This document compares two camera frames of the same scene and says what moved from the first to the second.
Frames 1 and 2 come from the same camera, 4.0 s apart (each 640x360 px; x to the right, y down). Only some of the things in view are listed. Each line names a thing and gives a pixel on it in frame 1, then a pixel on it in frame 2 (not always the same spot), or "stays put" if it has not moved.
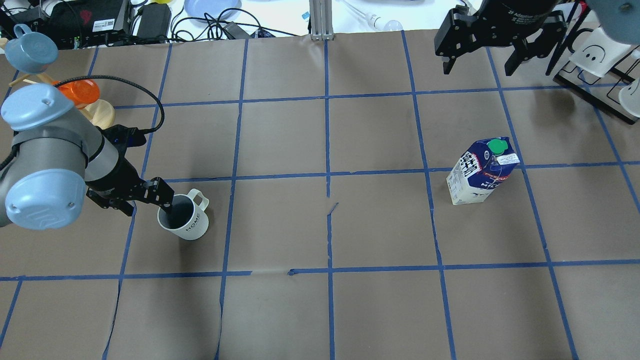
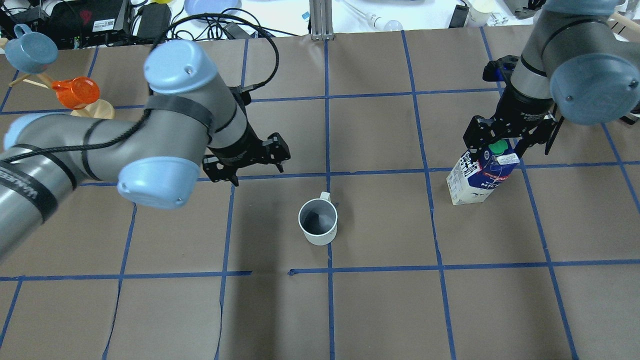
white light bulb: (376, 22) stays put
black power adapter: (155, 21) stays put
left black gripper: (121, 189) -> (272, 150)
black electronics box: (81, 23) stays put
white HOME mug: (187, 218) -> (318, 219)
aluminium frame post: (321, 20) stays put
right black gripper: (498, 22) -> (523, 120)
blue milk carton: (483, 167) stays put
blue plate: (211, 10) stays put
